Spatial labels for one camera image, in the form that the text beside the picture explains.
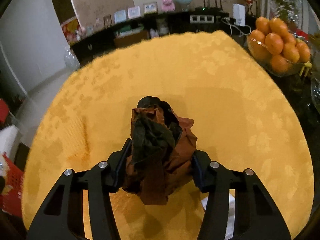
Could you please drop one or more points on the red chair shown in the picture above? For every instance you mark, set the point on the red chair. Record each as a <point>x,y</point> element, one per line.
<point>4,111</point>

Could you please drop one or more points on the red yellow festive banner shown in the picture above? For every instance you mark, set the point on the red yellow festive banner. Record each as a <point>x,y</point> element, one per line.
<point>70,28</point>

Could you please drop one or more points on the black paper ball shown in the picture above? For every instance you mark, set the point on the black paper ball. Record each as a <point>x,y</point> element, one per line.
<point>155,130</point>

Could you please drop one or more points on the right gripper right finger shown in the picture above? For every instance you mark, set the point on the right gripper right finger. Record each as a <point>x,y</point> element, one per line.
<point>256,214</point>

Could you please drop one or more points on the red plastic mesh basket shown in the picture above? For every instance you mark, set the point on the red plastic mesh basket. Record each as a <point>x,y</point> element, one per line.
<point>11,191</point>

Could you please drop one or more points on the white cushioned bench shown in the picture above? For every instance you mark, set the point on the white cushioned bench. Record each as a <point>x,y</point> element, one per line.
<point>9,141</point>

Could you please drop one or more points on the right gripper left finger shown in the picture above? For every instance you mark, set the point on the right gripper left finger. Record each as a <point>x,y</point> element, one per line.
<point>60,215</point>

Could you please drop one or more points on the white tissue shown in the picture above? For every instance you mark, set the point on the white tissue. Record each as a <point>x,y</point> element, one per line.
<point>219,217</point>

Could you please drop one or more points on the yellow patterned tablecloth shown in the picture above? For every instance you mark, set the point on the yellow patterned tablecloth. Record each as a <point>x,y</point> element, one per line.
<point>241,117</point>

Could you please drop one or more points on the brown paper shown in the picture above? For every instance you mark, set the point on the brown paper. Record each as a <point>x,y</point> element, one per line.
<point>154,181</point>

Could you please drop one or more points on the glass bowl of oranges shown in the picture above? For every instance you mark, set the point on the glass bowl of oranges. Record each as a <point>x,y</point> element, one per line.
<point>278,50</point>

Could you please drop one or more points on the black tv cabinet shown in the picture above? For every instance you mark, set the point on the black tv cabinet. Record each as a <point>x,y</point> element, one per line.
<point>127,33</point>

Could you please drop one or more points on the pink plush toy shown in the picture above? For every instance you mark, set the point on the pink plush toy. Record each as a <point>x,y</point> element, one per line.
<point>168,5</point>

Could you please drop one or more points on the black wifi router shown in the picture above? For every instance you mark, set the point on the black wifi router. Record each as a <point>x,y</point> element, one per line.
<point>207,7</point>

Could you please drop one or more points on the white router box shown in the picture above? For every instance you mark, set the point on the white router box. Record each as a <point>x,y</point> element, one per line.
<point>239,14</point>

